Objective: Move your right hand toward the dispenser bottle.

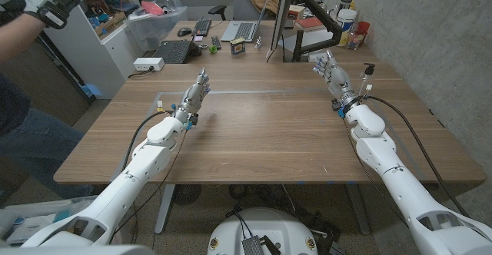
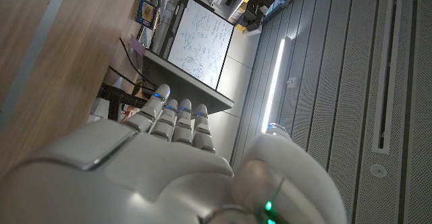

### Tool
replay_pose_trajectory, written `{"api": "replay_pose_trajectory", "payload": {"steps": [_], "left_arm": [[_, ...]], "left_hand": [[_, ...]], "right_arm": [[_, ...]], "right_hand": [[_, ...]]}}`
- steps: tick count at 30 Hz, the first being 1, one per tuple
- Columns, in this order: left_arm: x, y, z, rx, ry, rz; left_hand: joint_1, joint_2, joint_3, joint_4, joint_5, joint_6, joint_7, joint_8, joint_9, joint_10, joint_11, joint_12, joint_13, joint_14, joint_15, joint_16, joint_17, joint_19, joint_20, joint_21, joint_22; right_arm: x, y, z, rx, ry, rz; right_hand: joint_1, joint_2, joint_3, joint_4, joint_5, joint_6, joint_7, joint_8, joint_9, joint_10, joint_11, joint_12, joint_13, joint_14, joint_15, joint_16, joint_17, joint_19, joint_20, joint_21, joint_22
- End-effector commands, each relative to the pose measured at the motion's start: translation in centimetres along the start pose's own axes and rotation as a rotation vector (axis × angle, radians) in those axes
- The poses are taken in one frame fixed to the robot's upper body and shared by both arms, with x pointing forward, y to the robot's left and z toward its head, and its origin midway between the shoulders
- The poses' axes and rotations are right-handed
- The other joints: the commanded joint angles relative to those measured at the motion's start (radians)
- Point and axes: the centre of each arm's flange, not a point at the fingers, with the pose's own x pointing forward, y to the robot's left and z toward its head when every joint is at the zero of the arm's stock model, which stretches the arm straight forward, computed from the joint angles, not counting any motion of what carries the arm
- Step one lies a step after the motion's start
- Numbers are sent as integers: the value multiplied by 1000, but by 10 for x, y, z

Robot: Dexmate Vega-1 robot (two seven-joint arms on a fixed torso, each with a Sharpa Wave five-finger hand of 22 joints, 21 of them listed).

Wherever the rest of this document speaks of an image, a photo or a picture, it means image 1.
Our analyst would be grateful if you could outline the small black keyboard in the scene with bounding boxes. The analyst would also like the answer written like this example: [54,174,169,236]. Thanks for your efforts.
[191,16,213,38]

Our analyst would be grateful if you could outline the grey office chair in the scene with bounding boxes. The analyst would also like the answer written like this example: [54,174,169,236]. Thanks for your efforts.
[208,0,278,22]

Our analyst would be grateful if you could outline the clear jar coloured items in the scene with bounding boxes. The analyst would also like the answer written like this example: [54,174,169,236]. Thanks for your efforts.
[346,31,367,51]

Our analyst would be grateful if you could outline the person's black white gloved hand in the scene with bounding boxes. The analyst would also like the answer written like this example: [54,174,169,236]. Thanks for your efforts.
[17,0,89,31]

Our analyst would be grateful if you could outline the clear plastic storage bin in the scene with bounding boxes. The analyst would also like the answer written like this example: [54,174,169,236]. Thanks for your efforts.
[126,5,189,53]

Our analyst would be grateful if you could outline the black computer monitor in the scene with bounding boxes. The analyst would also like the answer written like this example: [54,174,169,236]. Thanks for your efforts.
[265,0,295,53]

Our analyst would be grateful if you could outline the white wipes canister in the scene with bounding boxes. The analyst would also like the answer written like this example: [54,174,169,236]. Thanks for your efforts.
[336,8,358,48]

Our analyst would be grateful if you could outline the clear dispenser bottle black pump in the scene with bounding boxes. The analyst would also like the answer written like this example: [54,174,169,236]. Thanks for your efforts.
[357,62,376,98]

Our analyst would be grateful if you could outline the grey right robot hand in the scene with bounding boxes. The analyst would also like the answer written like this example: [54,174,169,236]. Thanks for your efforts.
[312,49,361,109]

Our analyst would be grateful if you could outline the small blue yellow box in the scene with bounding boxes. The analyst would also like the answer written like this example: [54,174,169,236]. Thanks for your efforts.
[229,36,248,56]

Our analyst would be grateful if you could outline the cardboard box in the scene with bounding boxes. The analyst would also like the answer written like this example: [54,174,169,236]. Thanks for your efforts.
[93,10,128,38]

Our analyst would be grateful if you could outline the black monitor cable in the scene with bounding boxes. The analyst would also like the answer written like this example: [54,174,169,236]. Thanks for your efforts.
[265,34,286,64]

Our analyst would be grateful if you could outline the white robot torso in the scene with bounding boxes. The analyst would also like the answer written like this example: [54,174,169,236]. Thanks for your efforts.
[207,207,320,255]

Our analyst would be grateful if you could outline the orange box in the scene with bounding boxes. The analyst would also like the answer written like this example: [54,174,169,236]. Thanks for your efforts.
[287,4,306,22]

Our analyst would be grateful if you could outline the white table leg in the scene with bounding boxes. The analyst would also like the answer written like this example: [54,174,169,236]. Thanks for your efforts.
[343,183,372,237]
[154,184,176,236]

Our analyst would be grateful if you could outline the round black floor fan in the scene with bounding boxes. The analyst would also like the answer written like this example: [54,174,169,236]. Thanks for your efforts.
[171,184,203,207]

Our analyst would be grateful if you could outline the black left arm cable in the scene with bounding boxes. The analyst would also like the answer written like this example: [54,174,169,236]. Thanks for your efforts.
[121,110,175,172]

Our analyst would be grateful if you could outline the flat white box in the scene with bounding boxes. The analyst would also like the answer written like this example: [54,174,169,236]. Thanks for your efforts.
[307,51,335,64]

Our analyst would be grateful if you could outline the pink flat package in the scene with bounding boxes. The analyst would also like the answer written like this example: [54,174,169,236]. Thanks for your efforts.
[140,0,166,17]

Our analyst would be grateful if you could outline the white power strip box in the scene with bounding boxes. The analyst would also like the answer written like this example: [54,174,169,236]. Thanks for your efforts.
[132,56,166,72]

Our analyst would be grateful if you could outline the person's bare forearm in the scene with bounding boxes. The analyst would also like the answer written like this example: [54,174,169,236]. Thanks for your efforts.
[0,12,48,65]

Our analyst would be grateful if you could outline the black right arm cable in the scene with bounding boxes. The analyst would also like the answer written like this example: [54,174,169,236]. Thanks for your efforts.
[364,94,470,218]

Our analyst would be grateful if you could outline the white shelf cabinet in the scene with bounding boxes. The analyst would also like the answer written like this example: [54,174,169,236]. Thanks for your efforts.
[41,0,134,101]

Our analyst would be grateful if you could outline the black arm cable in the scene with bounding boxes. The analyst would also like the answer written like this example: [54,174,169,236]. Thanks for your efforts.
[364,94,470,218]
[121,110,175,172]

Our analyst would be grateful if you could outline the large black keyboard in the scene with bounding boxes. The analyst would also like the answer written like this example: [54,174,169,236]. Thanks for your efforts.
[152,39,202,65]

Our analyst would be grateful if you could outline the person in dark shirt jeans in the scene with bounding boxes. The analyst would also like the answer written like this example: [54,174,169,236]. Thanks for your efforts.
[0,0,95,203]

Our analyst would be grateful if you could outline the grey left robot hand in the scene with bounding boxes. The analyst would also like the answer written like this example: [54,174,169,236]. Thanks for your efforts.
[175,68,211,124]

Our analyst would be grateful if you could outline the red book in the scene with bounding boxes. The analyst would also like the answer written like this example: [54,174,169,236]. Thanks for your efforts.
[294,16,327,32]

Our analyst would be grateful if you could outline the silver laptop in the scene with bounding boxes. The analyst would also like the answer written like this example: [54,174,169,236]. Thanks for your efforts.
[220,0,271,44]

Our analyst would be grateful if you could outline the red cup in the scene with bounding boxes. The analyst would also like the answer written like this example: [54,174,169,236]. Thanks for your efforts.
[355,20,371,38]

